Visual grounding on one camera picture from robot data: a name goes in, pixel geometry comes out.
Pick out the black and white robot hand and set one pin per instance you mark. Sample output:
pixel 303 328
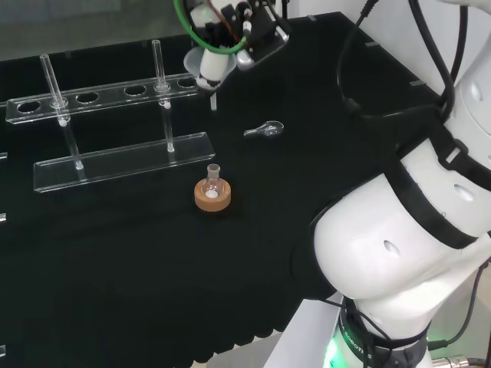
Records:
pixel 245 30

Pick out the translucent plastic funnel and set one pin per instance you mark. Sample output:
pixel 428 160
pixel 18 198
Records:
pixel 193 61

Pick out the clear acrylic funnel stand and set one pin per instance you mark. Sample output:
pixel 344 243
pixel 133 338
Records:
pixel 115 161

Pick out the clear round-bottom glass flask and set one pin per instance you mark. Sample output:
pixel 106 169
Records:
pixel 213 186

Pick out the black bench cloth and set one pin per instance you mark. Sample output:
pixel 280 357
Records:
pixel 153 249

